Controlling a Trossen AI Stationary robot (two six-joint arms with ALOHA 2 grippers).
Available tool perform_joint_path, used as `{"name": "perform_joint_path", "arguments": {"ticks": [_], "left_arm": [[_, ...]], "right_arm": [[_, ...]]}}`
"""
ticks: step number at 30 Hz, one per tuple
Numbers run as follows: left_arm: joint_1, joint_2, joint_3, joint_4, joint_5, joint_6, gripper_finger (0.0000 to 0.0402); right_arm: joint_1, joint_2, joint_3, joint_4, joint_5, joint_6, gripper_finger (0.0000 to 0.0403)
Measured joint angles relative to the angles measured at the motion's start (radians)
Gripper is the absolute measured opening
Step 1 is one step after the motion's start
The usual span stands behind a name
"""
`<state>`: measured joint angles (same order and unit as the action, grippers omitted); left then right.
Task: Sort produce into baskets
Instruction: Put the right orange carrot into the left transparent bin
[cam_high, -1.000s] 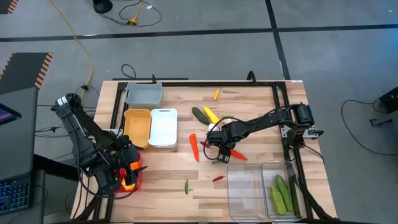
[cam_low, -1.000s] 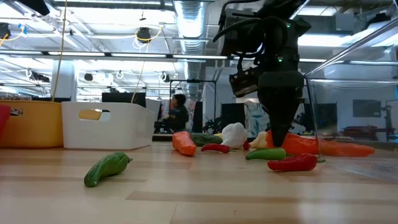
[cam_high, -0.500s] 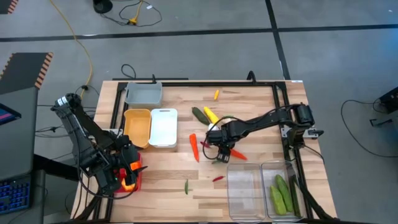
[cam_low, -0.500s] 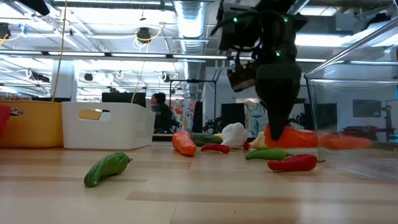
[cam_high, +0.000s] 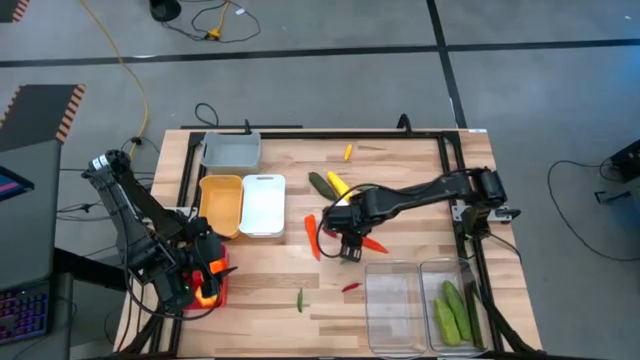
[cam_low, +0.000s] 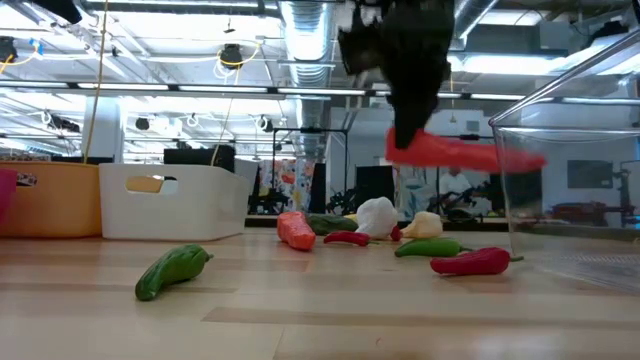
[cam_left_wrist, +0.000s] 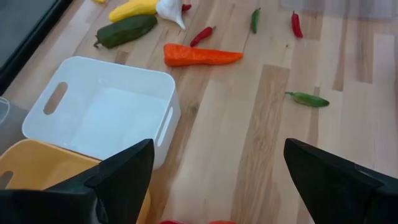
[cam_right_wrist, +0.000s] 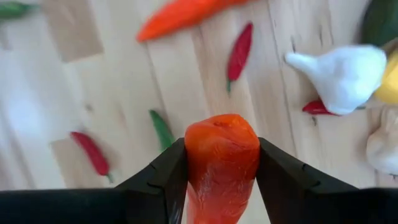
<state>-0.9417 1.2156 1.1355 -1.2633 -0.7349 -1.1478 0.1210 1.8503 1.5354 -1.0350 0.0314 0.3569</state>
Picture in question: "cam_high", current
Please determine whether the slender orange carrot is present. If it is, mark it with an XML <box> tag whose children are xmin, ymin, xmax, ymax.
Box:
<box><xmin>303</xmin><ymin>213</ymin><xmax>322</xmax><ymax>263</ymax></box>

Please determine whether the backlit keyboard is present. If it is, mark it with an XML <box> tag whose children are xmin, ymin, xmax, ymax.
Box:
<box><xmin>0</xmin><ymin>284</ymin><xmax>51</xmax><ymax>346</ymax></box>

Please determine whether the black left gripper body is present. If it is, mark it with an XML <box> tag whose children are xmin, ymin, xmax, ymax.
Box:
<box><xmin>167</xmin><ymin>272</ymin><xmax>206</xmax><ymax>311</ymax></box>

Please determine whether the black equipment box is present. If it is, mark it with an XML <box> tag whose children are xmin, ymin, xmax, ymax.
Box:
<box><xmin>608</xmin><ymin>138</ymin><xmax>640</xmax><ymax>184</ymax></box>

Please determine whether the dark green cucumber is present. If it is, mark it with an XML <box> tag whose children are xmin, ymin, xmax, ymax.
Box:
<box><xmin>307</xmin><ymin>171</ymin><xmax>340</xmax><ymax>203</ymax></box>

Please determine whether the grey plastic bin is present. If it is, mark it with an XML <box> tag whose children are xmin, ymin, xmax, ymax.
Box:
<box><xmin>200</xmin><ymin>130</ymin><xmax>263</xmax><ymax>175</ymax></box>

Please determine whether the medium green cucumber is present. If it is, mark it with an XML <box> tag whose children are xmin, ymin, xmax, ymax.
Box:
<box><xmin>441</xmin><ymin>279</ymin><xmax>473</xmax><ymax>343</ymax></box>

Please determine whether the orange bell pepper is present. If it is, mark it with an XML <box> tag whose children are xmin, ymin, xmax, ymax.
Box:
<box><xmin>193</xmin><ymin>287</ymin><xmax>220</xmax><ymax>308</ymax></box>

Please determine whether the laptop screen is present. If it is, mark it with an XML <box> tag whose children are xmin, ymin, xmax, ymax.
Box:
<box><xmin>0</xmin><ymin>164</ymin><xmax>36</xmax><ymax>203</ymax></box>

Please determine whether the white plastic bin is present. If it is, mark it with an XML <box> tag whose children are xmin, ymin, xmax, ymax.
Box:
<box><xmin>238</xmin><ymin>173</ymin><xmax>287</xmax><ymax>239</ymax></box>

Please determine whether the red plastic bin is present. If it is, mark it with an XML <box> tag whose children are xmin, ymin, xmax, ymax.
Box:
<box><xmin>179</xmin><ymin>244</ymin><xmax>231</xmax><ymax>310</ymax></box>

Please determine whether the grey desk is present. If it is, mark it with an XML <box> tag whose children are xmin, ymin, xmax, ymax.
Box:
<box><xmin>0</xmin><ymin>139</ymin><xmax>75</xmax><ymax>360</ymax></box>

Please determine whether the yellow floor cable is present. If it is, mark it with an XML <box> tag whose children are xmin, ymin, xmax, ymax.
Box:
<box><xmin>79</xmin><ymin>0</ymin><xmax>150</xmax><ymax>161</ymax></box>

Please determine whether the light green cucumber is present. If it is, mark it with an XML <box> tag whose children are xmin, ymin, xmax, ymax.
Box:
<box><xmin>433</xmin><ymin>297</ymin><xmax>463</xmax><ymax>348</ymax></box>

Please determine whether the stubby orange carrot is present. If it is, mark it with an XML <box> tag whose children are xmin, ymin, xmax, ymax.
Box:
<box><xmin>360</xmin><ymin>235</ymin><xmax>391</xmax><ymax>255</ymax></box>

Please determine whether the black flat floor bar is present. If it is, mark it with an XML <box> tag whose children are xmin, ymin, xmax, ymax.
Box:
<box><xmin>179</xmin><ymin>124</ymin><xmax>304</xmax><ymax>131</ymax></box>

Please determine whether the black table frame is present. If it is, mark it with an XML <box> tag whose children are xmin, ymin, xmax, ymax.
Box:
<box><xmin>149</xmin><ymin>130</ymin><xmax>501</xmax><ymax>354</ymax></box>

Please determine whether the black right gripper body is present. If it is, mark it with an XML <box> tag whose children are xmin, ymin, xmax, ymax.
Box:
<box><xmin>323</xmin><ymin>188</ymin><xmax>386</xmax><ymax>246</ymax></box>

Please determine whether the clear plastic bin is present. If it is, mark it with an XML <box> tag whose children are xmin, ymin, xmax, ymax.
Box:
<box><xmin>419</xmin><ymin>256</ymin><xmax>485</xmax><ymax>357</ymax></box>
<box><xmin>363</xmin><ymin>257</ymin><xmax>430</xmax><ymax>355</ymax></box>

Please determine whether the black round stand base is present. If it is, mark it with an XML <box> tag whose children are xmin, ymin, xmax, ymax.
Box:
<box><xmin>148</xmin><ymin>0</ymin><xmax>183</xmax><ymax>23</ymax></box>

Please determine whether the yellow-orange plastic bin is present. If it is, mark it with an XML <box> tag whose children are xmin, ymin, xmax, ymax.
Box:
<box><xmin>197</xmin><ymin>174</ymin><xmax>245</xmax><ymax>240</ymax></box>

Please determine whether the black mat with striped edge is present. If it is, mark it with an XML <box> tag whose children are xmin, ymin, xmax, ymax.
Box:
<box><xmin>0</xmin><ymin>0</ymin><xmax>31</xmax><ymax>24</ymax></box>
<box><xmin>0</xmin><ymin>83</ymin><xmax>87</xmax><ymax>154</ymax></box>

